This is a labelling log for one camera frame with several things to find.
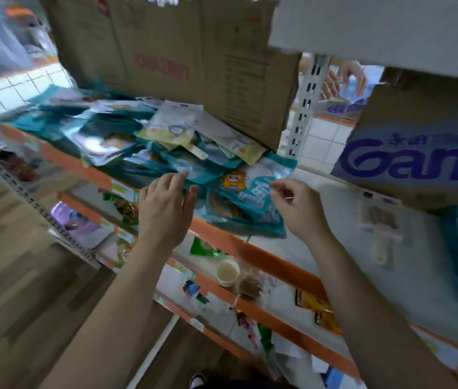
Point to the pile of white paper cards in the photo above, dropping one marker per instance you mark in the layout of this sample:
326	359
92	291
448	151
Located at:
289	352

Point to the person's white black shoe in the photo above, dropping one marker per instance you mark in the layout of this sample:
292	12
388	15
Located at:
197	381

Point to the person's left forearm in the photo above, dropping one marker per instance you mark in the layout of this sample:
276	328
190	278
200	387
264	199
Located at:
111	320

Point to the beige hand mirror brown print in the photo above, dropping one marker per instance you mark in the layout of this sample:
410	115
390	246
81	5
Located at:
379	218

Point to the messy pile of teal packets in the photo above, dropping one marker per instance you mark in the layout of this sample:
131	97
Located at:
253	198

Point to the brown cardboard sheet red print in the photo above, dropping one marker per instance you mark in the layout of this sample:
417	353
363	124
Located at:
172	44

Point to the cardboard sheet blue lettering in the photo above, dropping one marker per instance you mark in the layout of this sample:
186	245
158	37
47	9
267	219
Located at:
415	157

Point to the person's black shirt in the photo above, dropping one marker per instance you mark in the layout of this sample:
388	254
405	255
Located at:
249	384

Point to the lilac plastic basin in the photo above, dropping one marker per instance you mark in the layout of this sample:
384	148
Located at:
75	222

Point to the person's left hand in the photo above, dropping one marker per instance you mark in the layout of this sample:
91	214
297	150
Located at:
164	214

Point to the brown snack packet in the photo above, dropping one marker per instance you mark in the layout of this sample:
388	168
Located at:
127	212

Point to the pile of colourful cards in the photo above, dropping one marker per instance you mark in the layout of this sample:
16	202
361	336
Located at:
194	291

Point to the yellow white price label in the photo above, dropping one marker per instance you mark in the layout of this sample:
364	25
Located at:
123	190

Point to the cream packaged hand mirror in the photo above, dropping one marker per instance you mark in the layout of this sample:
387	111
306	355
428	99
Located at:
233	141

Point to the green snack packet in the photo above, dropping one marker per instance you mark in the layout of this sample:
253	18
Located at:
204	247

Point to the person's right forearm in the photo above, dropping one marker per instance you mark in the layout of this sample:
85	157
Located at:
374	320

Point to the yellow snack sachet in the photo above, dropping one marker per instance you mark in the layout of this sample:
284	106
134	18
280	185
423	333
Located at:
310	299
328	322

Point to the beige paper cup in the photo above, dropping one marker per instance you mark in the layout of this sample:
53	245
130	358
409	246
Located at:
227	273

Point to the brown plastic cup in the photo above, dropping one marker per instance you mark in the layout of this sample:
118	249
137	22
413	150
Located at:
251	287

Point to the red snack packet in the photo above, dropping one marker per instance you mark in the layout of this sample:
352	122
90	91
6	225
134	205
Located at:
16	166

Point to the yellow hand mirror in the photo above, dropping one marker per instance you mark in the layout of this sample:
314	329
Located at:
164	133

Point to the white metal shelf orange trim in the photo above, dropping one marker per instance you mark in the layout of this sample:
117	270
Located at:
212	234
415	287

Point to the person's right hand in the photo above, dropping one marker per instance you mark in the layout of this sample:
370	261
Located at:
302	210

